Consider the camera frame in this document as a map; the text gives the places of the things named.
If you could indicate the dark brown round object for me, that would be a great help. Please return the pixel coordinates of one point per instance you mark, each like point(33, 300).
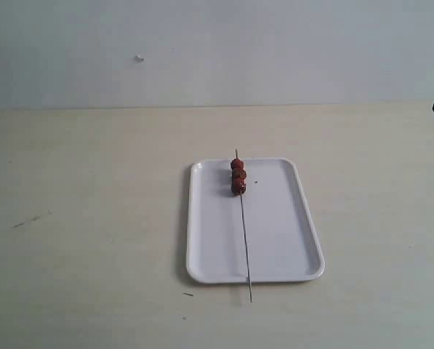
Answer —
point(238, 173)

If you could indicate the thin metal skewer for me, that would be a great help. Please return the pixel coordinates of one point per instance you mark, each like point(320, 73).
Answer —
point(249, 279)

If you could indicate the white plastic tray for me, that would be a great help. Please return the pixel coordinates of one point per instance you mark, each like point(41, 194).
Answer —
point(282, 241)

